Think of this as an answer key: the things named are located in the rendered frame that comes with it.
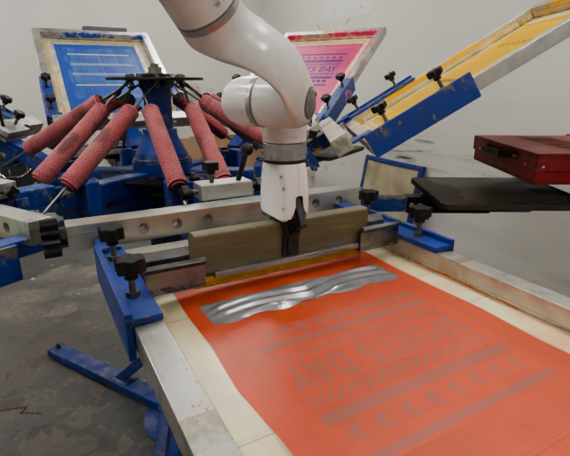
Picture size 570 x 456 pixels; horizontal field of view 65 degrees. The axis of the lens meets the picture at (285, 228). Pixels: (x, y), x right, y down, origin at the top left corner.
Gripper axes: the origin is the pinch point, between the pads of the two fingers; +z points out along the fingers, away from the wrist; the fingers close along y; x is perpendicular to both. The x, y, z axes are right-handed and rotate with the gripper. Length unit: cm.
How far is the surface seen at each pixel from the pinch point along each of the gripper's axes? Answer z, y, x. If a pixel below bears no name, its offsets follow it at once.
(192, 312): 5.8, 6.8, -20.3
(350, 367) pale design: 5.7, 30.1, -7.4
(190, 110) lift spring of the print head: -19, -64, 4
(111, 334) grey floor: 102, -163, -17
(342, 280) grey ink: 5.6, 9.2, 6.4
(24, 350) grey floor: 102, -168, -58
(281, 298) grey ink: 5.3, 10.2, -6.3
